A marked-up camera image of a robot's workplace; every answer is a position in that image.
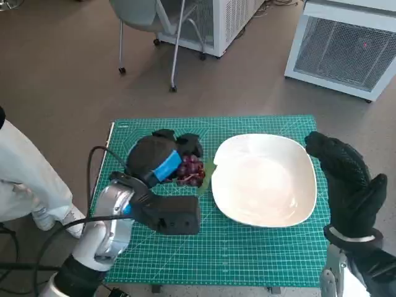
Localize bare black left hand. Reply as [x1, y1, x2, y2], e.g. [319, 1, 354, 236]
[126, 129, 205, 189]

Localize black knitted gloved right hand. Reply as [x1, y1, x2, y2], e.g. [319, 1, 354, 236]
[304, 131, 388, 239]

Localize purple toy grape bunch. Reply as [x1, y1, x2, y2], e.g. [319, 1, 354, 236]
[175, 154, 219, 196]

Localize white square plate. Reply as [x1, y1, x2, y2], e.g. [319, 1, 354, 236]
[211, 132, 318, 229]

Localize green cutting mat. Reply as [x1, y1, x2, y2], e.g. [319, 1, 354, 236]
[89, 114, 329, 286]

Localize person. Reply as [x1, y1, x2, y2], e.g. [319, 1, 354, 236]
[0, 106, 86, 239]

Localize small black plug box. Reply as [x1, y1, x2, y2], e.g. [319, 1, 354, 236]
[99, 283, 131, 297]

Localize white cabinet with mesh front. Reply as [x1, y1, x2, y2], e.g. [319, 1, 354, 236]
[283, 0, 396, 103]

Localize grey chair with white legs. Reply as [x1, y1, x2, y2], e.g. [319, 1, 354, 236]
[108, 0, 207, 93]

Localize white cabinet with slatted side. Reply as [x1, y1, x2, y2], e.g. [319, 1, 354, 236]
[153, 0, 267, 58]

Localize black stand leg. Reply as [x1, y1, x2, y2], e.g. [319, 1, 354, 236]
[0, 261, 59, 273]

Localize grey round base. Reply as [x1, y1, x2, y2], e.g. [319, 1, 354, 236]
[0, 0, 25, 12]

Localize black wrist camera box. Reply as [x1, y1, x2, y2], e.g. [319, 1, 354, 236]
[129, 188, 201, 236]

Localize thin black cable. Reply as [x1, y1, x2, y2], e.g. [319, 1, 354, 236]
[0, 223, 41, 297]

